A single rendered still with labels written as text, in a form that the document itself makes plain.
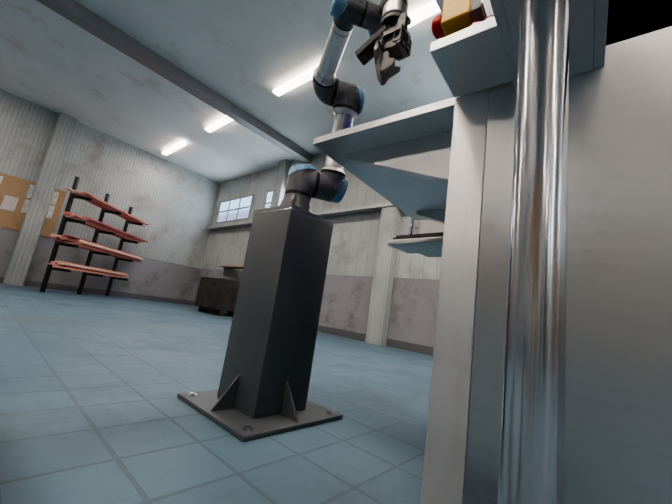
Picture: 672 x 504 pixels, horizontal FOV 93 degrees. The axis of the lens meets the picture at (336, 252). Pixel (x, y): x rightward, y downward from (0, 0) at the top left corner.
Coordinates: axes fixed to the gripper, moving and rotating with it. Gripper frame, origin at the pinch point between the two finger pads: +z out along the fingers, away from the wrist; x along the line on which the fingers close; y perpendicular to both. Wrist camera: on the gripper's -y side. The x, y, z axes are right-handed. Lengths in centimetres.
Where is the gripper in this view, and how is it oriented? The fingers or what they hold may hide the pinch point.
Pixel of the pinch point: (379, 81)
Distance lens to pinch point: 109.0
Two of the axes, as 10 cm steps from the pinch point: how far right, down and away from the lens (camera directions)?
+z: -1.4, 9.7, -1.8
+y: 7.9, 0.0, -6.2
